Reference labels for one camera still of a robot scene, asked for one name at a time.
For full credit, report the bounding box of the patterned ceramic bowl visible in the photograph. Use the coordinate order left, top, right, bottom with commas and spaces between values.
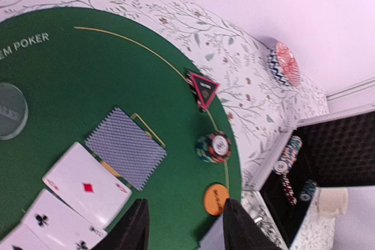
267, 42, 301, 87

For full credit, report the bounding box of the orange big blind button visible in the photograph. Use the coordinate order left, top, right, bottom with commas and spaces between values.
203, 184, 230, 216

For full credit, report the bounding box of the clear dealer button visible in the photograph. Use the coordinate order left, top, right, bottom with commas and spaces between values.
1, 83, 29, 141

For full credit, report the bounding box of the white ribbed mug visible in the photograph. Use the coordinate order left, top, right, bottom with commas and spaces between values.
318, 187, 349, 219

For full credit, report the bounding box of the small green chip stack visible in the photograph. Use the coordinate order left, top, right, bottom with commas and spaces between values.
195, 131, 231, 163

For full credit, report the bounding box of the face-up ace of diamonds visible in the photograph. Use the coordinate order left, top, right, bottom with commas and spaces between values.
42, 142, 132, 229

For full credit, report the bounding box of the face-up spades card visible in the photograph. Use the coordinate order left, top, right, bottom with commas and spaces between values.
1, 224, 49, 250

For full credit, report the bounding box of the face-up clubs card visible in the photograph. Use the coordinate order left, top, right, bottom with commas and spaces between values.
22, 189, 107, 249

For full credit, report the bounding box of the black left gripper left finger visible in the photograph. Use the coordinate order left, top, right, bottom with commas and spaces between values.
93, 199, 150, 250

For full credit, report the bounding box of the black red triangle token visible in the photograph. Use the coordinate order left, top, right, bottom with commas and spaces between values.
185, 69, 220, 112

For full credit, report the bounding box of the green blue chip stack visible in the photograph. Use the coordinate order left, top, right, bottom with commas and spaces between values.
299, 180, 317, 202

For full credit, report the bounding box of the green round poker mat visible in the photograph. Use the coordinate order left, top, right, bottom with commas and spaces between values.
1, 8, 241, 249

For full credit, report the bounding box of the red dice row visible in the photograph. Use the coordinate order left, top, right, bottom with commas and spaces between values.
281, 174, 297, 206

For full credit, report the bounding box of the aluminium poker chip case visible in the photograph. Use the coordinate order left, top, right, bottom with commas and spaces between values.
242, 105, 374, 248

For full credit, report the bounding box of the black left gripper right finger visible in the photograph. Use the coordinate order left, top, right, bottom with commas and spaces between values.
223, 198, 281, 250

